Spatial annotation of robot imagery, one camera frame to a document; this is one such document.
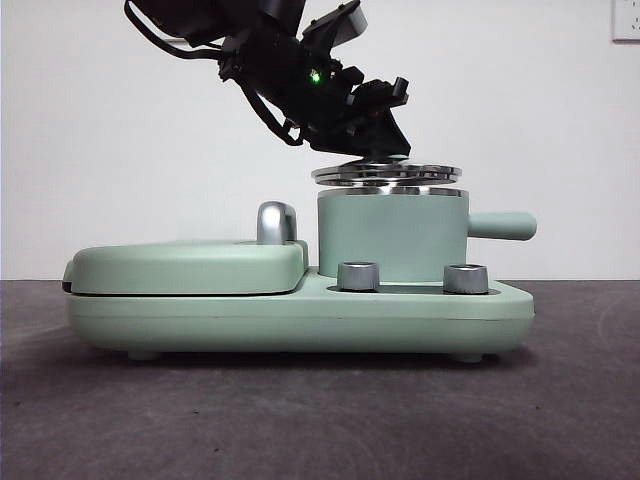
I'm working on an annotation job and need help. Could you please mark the chrome cover handle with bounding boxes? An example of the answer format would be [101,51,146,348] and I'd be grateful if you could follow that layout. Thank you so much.
[257,201,301,246]

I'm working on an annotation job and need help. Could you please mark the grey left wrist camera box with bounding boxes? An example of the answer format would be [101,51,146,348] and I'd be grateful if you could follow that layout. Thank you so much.
[301,0,370,50]

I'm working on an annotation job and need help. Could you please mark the glass pot lid green knob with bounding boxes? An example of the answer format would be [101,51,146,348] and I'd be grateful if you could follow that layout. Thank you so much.
[310,153,462,187]

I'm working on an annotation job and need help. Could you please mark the green pot with handle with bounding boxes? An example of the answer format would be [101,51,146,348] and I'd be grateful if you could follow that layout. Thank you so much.
[317,185,539,282]

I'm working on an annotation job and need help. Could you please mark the green breakfast machine base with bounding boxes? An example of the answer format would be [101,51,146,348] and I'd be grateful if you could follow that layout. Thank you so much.
[67,266,536,363]

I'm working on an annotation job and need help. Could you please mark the silver control knob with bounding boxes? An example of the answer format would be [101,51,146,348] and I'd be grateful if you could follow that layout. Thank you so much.
[443,263,490,295]
[337,261,381,292]

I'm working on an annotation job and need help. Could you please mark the white wall socket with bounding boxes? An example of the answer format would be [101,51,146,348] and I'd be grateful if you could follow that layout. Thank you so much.
[612,0,640,43]

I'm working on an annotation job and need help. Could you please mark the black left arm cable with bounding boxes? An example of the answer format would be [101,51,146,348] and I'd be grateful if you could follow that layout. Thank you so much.
[123,0,226,62]

